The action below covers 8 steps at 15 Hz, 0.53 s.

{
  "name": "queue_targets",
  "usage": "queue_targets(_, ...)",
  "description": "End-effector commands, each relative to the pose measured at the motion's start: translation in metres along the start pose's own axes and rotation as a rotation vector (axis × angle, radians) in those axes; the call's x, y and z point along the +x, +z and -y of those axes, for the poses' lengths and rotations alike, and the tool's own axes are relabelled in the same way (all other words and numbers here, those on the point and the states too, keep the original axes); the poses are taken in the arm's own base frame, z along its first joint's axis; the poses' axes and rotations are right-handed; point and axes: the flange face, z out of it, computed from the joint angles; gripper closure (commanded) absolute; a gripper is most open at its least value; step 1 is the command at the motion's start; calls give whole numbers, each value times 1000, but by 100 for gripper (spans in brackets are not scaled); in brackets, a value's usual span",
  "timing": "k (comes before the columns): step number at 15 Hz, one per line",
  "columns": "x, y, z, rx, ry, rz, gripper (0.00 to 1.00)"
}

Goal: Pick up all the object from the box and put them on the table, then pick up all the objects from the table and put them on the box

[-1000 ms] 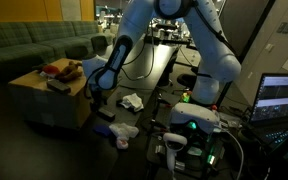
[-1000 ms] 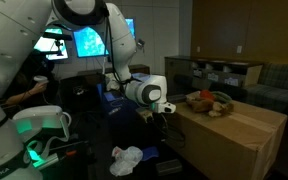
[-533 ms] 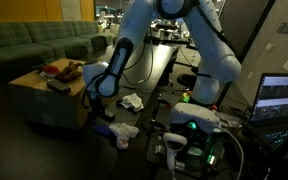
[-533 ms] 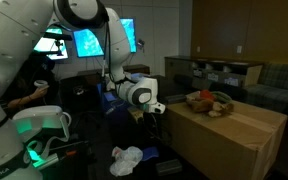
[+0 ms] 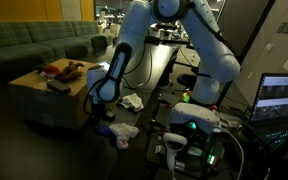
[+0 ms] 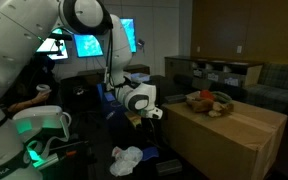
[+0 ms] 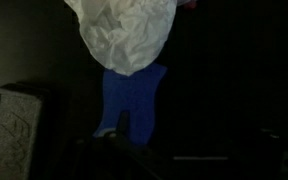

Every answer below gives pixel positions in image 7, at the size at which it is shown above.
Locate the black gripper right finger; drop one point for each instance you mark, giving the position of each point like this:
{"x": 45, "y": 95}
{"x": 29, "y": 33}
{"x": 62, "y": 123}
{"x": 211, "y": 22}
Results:
{"x": 245, "y": 138}

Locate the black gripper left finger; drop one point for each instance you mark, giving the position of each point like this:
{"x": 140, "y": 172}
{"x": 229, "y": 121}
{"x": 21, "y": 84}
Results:
{"x": 124, "y": 123}

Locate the blue sponge cloth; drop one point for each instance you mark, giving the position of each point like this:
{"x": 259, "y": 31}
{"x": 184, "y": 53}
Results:
{"x": 134, "y": 100}

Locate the white plastic bag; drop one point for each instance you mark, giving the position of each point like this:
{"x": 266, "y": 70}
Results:
{"x": 124, "y": 33}

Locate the black felt whiteboard eraser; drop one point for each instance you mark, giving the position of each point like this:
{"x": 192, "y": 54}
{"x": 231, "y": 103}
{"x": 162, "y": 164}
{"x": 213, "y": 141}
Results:
{"x": 14, "y": 133}

